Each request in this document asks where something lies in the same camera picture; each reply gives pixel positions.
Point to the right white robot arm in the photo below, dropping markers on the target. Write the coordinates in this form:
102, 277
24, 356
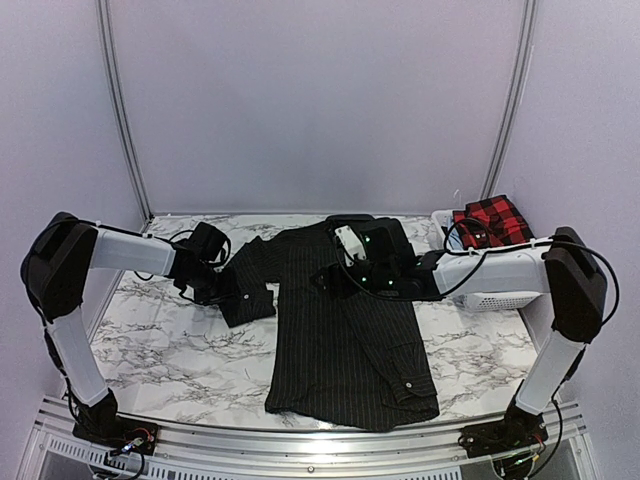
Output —
377, 259

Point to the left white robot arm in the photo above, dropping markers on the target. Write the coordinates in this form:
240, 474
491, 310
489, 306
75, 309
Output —
54, 274

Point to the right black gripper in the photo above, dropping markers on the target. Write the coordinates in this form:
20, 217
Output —
331, 273

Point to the aluminium frame post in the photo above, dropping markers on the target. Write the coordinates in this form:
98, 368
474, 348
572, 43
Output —
515, 93
117, 99

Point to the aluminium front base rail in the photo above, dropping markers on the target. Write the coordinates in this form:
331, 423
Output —
434, 450

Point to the black pinstriped long sleeve shirt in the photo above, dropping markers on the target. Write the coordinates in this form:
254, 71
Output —
357, 362

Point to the white plastic laundry basket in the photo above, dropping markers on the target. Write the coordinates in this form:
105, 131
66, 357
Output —
477, 302

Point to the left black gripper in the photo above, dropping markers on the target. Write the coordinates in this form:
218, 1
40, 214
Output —
226, 291

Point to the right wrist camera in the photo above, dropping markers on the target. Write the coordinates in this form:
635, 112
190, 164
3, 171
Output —
350, 246

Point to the red black plaid shirt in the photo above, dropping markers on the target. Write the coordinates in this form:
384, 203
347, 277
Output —
491, 222

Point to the light blue shirt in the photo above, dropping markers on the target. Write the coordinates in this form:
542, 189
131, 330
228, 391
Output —
453, 239

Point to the left aluminium frame post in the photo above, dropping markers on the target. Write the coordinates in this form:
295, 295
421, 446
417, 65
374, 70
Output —
117, 99

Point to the right aluminium frame post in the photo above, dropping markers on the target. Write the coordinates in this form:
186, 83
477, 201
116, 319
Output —
515, 93

